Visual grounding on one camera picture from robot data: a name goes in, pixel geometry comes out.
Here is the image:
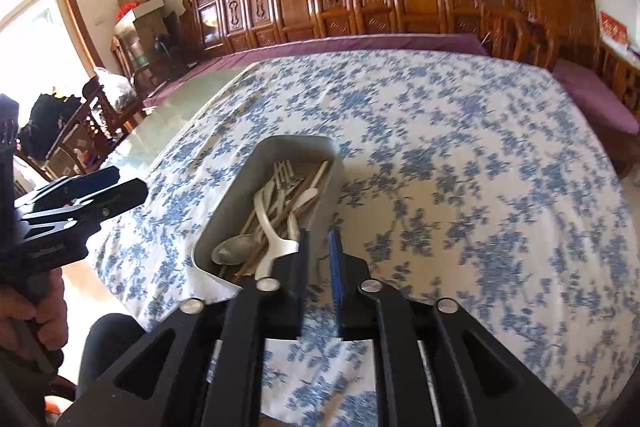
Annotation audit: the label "wooden framed window door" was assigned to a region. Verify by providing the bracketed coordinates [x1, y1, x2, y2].
[1, 0, 104, 112]

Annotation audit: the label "blue floral tablecloth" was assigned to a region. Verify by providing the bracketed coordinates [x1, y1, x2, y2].
[89, 51, 639, 417]

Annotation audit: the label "purple sofa cushion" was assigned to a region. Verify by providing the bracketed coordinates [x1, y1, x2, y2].
[143, 34, 488, 108]

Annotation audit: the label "dark brown wooden chopstick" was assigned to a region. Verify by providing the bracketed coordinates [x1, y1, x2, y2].
[231, 160, 329, 283]

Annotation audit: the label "stacked cardboard boxes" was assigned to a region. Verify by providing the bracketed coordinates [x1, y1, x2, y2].
[114, 0, 171, 66]

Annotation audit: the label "carved wooden armchair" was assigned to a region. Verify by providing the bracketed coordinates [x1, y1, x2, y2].
[502, 0, 639, 178]

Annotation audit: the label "white ceramic soup spoon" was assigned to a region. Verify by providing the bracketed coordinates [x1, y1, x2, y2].
[254, 188, 299, 281]

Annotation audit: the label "wooden dining chair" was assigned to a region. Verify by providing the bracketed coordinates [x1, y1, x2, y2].
[44, 76, 145, 179]

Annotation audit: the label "grey metal tray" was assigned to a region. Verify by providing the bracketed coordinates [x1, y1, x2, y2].
[192, 135, 344, 288]

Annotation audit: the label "purple armchair cushion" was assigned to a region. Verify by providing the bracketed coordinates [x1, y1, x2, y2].
[551, 58, 639, 134]

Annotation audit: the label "red paper box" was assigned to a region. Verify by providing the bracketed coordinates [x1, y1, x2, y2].
[600, 11, 629, 48]

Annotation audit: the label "person's left hand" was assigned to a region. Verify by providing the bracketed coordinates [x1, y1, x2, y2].
[0, 268, 68, 360]

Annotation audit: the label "white plastic fork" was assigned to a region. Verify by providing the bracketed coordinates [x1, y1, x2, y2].
[262, 176, 281, 217]

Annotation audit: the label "stainless steel smiley spoon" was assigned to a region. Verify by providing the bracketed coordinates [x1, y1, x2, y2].
[210, 209, 265, 265]

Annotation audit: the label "stainless steel fork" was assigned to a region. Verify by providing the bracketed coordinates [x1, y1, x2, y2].
[274, 160, 296, 215]

